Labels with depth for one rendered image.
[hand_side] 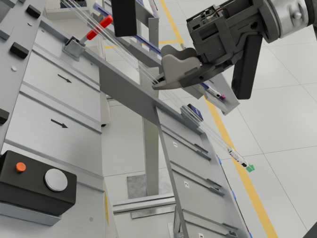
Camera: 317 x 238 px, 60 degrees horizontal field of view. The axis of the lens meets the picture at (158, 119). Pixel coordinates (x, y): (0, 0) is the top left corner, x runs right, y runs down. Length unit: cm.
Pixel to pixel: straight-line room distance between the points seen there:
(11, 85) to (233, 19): 31
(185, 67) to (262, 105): 171
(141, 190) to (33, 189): 128
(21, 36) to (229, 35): 28
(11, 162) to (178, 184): 35
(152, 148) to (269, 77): 149
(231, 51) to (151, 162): 89
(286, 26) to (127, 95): 38
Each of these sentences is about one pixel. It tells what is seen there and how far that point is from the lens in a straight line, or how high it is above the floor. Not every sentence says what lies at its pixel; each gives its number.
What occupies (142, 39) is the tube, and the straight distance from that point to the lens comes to 75.
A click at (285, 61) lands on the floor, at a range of 271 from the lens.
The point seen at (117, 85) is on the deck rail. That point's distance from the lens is 65.
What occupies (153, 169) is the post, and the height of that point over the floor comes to 26.
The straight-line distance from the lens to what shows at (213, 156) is 76.
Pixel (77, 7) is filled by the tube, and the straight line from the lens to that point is 45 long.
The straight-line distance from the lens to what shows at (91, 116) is 48.
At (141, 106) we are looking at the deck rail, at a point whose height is 86.
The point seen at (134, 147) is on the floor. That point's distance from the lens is 173.
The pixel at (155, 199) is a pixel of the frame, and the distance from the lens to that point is 116.
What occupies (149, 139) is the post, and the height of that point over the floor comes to 48.
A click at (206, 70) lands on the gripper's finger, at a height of 108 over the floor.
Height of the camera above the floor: 132
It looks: 44 degrees down
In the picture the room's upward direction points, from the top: straight up
